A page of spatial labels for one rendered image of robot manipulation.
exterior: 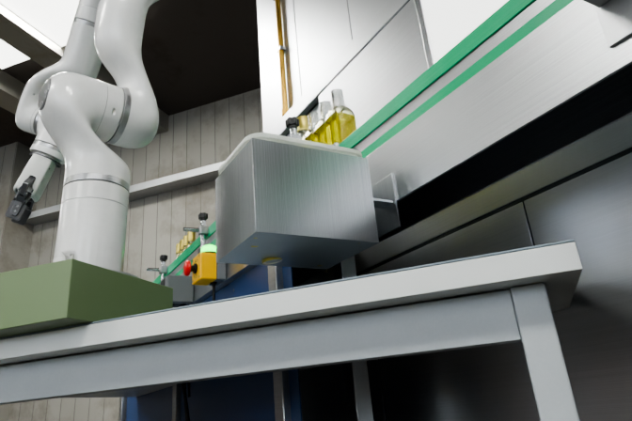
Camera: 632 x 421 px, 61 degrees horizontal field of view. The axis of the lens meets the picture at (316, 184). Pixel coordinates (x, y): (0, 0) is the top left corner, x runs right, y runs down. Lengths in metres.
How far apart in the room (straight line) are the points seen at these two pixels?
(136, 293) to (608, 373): 0.76
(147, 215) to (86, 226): 3.67
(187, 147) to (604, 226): 4.07
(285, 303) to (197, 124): 4.09
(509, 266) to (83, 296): 0.61
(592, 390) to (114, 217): 0.85
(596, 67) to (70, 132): 0.88
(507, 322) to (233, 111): 4.06
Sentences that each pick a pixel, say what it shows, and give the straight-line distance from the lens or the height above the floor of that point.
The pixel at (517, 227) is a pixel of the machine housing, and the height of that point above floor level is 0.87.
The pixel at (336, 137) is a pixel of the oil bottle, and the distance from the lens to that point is 1.23.
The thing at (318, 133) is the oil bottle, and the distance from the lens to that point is 1.31.
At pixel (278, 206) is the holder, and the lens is 0.81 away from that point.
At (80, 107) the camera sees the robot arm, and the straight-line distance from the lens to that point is 1.11.
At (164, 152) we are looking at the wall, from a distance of 4.84.
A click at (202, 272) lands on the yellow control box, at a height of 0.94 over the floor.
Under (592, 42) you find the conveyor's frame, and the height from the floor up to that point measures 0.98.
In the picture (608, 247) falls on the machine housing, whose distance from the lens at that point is 0.93.
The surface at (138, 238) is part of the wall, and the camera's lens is 4.68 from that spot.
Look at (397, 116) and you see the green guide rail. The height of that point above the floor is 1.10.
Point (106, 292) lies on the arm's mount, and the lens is 0.93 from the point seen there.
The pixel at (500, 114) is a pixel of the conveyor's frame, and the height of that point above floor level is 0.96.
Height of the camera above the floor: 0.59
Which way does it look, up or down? 23 degrees up
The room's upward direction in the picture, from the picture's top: 5 degrees counter-clockwise
